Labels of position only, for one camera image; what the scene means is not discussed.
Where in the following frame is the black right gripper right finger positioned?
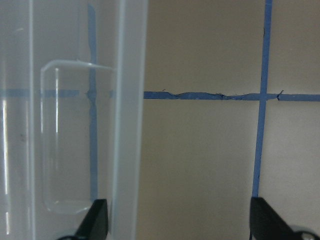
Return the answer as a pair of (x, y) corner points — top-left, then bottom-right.
(249, 197), (320, 240)

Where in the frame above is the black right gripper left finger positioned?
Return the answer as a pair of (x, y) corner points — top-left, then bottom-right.
(58, 199), (109, 240)

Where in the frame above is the clear plastic storage box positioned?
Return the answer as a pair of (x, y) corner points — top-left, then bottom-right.
(0, 0), (148, 240)

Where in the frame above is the brown paper table cover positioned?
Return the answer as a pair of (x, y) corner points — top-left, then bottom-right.
(136, 0), (320, 240)

